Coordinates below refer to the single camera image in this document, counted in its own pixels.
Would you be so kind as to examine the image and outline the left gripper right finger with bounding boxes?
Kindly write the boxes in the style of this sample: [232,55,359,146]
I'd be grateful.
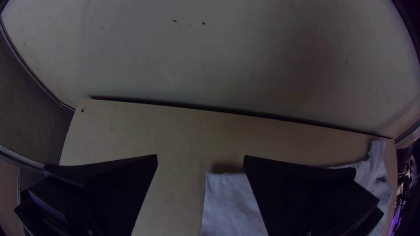
[242,155,385,236]

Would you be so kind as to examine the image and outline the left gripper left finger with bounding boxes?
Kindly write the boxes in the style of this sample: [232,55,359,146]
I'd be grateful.
[14,154,159,236]

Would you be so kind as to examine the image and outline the white t-shirt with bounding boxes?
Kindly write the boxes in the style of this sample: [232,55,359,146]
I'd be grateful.
[200,140,393,236]

